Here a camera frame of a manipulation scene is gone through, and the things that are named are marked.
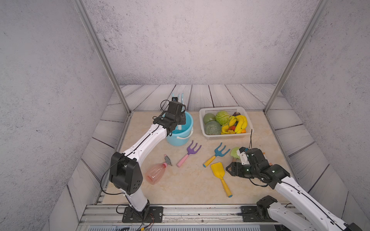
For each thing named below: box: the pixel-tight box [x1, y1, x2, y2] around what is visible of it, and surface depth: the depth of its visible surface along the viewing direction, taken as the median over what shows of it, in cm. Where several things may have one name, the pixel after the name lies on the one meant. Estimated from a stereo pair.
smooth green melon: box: [203, 112, 216, 125], surface depth 107 cm
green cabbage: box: [215, 110, 230, 126], surface depth 102 cm
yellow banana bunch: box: [228, 115, 249, 134], surface depth 100 cm
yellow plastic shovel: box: [211, 162, 233, 198], surface depth 89 cm
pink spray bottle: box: [145, 154, 173, 185], surface depth 87 cm
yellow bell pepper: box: [220, 121, 236, 135], surface depth 103 cm
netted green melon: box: [204, 120, 222, 135], surface depth 98 cm
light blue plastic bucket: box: [166, 111, 194, 147], surface depth 90 cm
